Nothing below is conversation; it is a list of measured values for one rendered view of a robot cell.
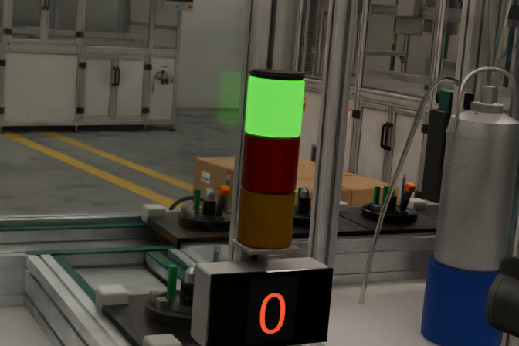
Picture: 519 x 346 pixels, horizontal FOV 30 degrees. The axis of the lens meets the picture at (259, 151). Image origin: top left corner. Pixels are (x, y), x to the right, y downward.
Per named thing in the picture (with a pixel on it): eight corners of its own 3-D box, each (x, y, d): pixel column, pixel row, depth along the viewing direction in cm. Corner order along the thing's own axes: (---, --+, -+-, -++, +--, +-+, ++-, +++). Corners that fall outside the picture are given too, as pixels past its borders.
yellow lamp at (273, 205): (300, 248, 87) (305, 194, 86) (250, 250, 85) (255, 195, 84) (276, 234, 91) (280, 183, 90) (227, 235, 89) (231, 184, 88)
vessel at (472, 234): (522, 271, 183) (546, 72, 178) (461, 275, 177) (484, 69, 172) (476, 252, 196) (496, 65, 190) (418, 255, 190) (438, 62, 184)
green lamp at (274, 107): (310, 137, 85) (315, 82, 84) (259, 137, 83) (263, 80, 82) (284, 129, 90) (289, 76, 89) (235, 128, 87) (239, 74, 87)
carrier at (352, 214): (456, 235, 237) (461, 184, 235) (372, 239, 227) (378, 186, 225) (401, 212, 259) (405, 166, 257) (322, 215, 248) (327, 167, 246)
